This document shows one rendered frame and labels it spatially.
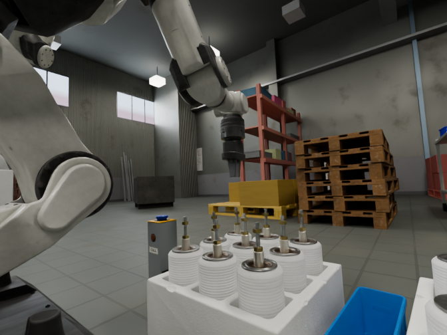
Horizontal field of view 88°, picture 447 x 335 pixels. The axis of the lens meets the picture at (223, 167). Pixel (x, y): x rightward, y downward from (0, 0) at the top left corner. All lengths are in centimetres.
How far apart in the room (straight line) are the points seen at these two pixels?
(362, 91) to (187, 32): 707
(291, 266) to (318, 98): 731
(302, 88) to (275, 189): 559
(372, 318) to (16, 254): 83
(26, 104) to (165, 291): 50
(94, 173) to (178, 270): 31
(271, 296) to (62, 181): 45
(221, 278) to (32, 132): 48
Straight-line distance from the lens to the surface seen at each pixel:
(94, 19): 75
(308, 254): 70
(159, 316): 71
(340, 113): 748
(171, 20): 62
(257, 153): 472
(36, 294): 75
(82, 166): 54
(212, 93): 63
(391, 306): 83
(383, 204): 236
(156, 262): 83
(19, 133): 57
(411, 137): 719
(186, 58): 59
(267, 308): 52
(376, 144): 235
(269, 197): 285
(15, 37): 104
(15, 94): 58
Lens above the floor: 42
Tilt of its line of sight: 4 degrees up
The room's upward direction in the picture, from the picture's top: 3 degrees counter-clockwise
